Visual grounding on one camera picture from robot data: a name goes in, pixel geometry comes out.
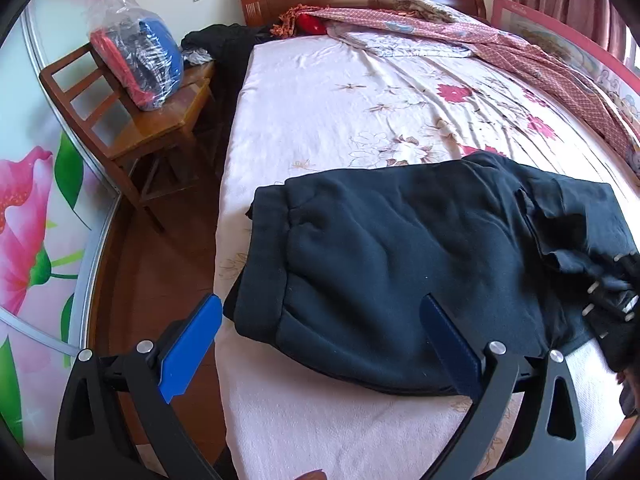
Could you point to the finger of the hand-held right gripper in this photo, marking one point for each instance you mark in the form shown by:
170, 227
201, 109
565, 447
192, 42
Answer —
612, 285
607, 317

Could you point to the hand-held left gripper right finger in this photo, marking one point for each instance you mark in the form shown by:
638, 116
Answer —
452, 347

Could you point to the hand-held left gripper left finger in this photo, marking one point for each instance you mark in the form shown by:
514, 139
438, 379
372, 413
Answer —
192, 345

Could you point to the black pants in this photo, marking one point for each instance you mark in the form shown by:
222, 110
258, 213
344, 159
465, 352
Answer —
375, 260

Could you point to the floral sliding door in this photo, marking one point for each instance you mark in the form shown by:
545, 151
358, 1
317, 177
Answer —
30, 200

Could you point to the wooden chair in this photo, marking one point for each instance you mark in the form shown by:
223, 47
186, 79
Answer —
150, 130

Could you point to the pink patterned quilt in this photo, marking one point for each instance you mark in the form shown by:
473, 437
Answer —
500, 45

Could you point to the bed with floral sheet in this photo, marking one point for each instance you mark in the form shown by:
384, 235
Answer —
325, 110

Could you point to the plastic bag of clothes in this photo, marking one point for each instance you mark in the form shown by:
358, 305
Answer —
145, 60

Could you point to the black clothes pile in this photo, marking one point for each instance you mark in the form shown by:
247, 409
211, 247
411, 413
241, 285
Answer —
225, 42

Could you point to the pale floral pillow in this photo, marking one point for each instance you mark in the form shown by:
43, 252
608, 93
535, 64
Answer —
400, 42

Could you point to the orange fringed cloth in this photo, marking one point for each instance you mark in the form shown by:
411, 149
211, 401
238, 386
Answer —
285, 22

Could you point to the red cushion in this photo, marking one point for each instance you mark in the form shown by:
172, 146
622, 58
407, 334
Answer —
312, 23

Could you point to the pink bed guard rail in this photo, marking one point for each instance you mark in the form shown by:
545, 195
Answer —
520, 20

